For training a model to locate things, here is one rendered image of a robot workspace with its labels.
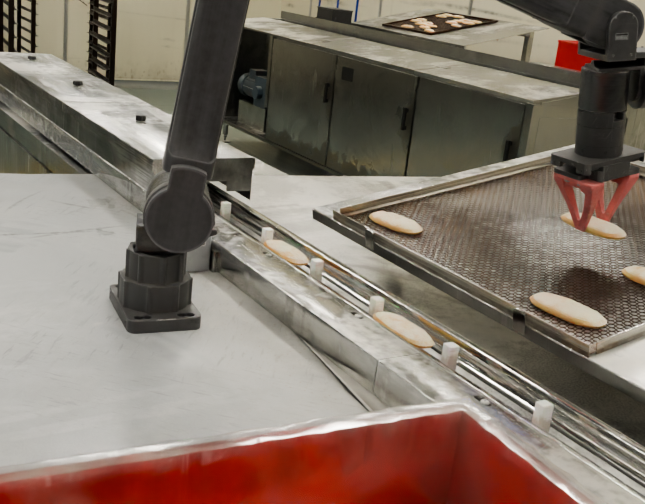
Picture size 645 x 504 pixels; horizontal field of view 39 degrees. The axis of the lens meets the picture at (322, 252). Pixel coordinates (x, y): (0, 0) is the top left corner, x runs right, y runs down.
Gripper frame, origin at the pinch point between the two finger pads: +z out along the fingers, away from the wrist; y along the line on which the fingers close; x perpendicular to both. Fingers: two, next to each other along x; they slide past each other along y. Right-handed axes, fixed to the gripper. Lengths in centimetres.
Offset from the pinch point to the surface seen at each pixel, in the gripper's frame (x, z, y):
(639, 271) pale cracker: -9.7, 3.0, -2.0
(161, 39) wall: 707, 92, 219
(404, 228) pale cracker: 19.4, 3.7, -15.3
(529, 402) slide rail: -19.7, 6.7, -28.7
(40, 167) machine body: 122, 16, -39
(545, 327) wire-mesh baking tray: -13.1, 3.6, -20.4
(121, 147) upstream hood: 70, 0, -37
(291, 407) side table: -7.6, 6.5, -48.8
